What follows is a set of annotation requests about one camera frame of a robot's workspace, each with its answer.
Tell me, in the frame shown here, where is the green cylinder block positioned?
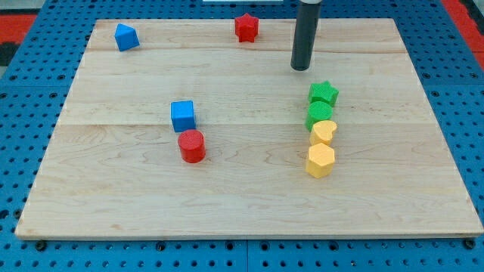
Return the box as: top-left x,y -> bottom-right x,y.
305,101 -> 333,131

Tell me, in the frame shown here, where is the wooden board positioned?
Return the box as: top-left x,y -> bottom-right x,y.
15,18 -> 483,240

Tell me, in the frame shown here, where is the red cylinder block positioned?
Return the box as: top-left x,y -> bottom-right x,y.
178,129 -> 206,163

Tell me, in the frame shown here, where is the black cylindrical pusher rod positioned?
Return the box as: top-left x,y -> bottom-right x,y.
290,0 -> 322,71

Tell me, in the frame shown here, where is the red star block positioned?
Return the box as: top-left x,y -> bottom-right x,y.
234,13 -> 259,43

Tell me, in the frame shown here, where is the green star block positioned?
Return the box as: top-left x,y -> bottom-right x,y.
308,81 -> 339,107

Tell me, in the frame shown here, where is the yellow hexagon block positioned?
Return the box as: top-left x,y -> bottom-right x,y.
305,144 -> 335,178

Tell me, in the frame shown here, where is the yellow heart block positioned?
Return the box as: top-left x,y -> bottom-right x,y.
309,120 -> 337,146

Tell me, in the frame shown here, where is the blue cube block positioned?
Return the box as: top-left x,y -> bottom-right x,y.
170,100 -> 196,132

